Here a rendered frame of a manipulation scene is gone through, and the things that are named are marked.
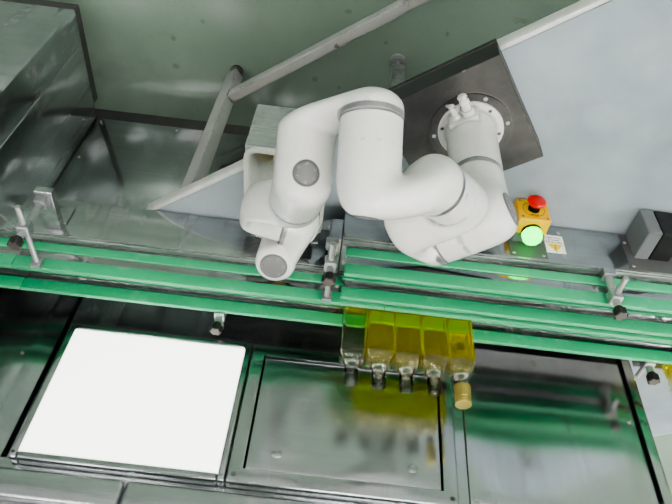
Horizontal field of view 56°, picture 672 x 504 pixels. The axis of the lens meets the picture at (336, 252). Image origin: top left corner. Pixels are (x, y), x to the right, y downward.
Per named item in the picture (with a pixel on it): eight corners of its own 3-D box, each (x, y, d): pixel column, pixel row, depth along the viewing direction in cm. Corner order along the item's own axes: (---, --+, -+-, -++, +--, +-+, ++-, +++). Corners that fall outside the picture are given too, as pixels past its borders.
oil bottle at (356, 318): (343, 295, 149) (337, 370, 133) (346, 279, 145) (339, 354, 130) (367, 297, 149) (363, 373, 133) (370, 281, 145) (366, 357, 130)
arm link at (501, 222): (517, 184, 112) (529, 247, 100) (449, 211, 117) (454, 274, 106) (495, 145, 106) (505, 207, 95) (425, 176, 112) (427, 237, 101)
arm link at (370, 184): (466, 137, 87) (424, 95, 75) (464, 233, 84) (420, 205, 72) (378, 150, 94) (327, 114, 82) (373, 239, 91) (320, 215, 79)
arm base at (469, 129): (422, 102, 119) (423, 150, 108) (487, 77, 114) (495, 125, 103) (450, 163, 128) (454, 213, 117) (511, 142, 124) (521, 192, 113)
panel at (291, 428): (73, 330, 150) (10, 463, 125) (71, 322, 148) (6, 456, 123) (447, 372, 150) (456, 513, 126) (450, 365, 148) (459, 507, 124)
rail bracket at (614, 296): (594, 273, 138) (608, 320, 128) (607, 249, 133) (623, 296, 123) (612, 275, 138) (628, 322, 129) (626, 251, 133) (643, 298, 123)
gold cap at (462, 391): (456, 392, 132) (457, 411, 129) (450, 383, 130) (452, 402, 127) (472, 389, 131) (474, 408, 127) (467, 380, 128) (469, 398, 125)
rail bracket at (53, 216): (57, 212, 150) (15, 281, 134) (40, 155, 138) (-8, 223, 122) (77, 215, 150) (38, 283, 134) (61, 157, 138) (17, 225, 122)
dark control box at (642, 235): (624, 233, 146) (633, 258, 140) (638, 207, 140) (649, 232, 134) (659, 237, 146) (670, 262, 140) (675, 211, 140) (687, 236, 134)
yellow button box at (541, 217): (506, 219, 146) (510, 241, 140) (516, 194, 140) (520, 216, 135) (536, 222, 146) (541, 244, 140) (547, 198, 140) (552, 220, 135)
